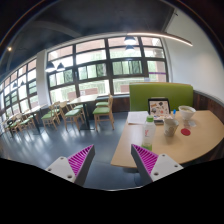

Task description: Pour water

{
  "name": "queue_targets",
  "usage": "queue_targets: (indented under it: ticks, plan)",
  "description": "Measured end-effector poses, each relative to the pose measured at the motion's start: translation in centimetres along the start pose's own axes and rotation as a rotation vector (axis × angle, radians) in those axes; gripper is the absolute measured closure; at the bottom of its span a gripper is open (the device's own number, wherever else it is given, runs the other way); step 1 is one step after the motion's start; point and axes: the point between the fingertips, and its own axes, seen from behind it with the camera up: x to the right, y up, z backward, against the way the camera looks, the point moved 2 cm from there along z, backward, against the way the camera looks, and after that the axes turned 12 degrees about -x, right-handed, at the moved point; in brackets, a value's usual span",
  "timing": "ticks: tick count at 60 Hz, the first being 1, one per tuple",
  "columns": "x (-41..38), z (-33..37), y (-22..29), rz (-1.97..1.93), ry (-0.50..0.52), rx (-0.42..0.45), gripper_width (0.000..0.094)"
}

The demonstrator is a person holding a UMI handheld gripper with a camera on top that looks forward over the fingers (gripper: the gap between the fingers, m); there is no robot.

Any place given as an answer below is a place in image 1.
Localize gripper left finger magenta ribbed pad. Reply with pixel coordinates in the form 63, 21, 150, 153
46, 145, 95, 186

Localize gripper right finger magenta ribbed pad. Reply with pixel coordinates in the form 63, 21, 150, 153
131, 144, 182, 185

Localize clear bottle with green cap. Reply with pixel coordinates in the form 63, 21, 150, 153
142, 115, 156, 150

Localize white paper cup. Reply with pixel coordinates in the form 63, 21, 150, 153
164, 119, 179, 137

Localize red round coaster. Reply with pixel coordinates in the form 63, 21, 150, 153
181, 128, 191, 136

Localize white paper sheets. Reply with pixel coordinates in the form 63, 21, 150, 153
127, 111, 148, 124

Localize wooden chair green seat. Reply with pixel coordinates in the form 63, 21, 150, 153
93, 96, 114, 128
59, 101, 84, 129
18, 114, 35, 131
96, 94, 113, 107
41, 105, 59, 128

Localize white bowl on stand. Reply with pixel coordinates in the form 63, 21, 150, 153
178, 105, 196, 120

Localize light wooden side table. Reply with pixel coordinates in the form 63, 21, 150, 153
23, 104, 47, 134

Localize light wooden dining table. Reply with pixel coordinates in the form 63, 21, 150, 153
70, 94, 98, 130

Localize green upholstered bench backrest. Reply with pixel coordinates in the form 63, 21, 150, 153
129, 82, 193, 111

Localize black pendant lamp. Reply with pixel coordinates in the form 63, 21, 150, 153
45, 61, 56, 72
56, 62, 65, 72
125, 45, 135, 51
124, 36, 136, 45

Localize curved linear ceiling light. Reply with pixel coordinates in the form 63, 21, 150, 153
127, 32, 193, 47

